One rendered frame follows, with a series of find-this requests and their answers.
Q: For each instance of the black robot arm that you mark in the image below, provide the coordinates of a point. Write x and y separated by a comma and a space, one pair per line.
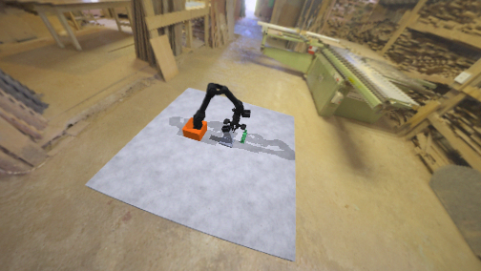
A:
211, 91

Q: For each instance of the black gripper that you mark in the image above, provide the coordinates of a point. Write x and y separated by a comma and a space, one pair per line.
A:
235, 121

